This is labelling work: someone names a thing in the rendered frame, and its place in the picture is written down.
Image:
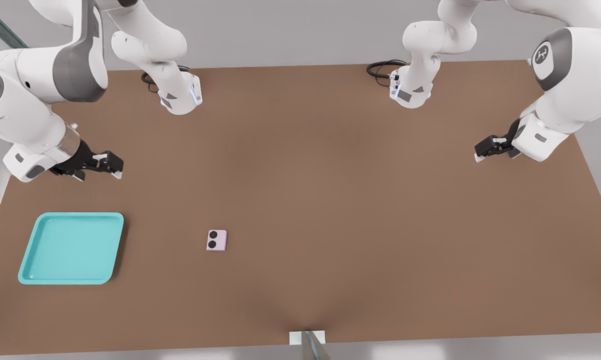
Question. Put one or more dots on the pale blue-green tray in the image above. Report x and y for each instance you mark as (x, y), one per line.
(70, 248)

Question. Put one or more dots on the small pale lilac phone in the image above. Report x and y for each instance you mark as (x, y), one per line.
(216, 240)

